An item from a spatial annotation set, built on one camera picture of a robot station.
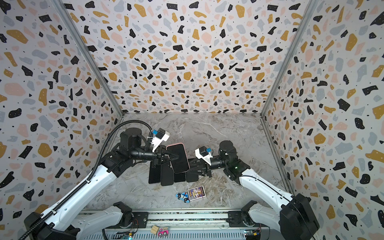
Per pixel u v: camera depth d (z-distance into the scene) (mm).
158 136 564
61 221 383
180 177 877
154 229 703
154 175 875
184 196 799
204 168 616
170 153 602
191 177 879
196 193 814
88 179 446
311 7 714
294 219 399
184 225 731
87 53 855
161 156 585
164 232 687
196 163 677
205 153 586
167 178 873
